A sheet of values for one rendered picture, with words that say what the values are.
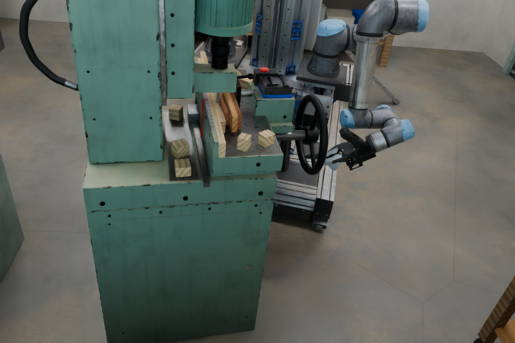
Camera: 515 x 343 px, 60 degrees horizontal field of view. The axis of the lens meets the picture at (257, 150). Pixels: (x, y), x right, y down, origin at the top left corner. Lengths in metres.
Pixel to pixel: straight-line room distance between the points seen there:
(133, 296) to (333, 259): 1.03
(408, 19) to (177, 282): 1.22
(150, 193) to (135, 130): 0.19
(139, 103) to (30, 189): 1.50
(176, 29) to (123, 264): 0.78
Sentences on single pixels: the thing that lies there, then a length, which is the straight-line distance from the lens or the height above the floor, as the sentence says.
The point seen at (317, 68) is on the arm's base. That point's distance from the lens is 2.04.
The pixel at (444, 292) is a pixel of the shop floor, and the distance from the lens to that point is 2.36.
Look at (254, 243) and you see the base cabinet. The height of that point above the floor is 0.52.
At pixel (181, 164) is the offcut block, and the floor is 0.83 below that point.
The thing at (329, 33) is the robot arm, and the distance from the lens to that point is 1.99.
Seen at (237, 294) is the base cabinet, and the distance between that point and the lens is 1.75.
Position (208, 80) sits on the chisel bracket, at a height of 1.04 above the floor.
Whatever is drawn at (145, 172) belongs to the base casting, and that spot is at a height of 0.80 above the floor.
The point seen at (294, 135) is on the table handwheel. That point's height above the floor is 0.82.
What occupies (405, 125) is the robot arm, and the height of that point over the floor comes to 0.86.
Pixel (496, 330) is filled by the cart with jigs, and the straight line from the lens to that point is 2.09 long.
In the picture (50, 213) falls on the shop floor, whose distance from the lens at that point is 2.52.
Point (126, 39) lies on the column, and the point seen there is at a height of 1.20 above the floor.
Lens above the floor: 1.63
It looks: 34 degrees down
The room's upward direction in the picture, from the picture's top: 7 degrees clockwise
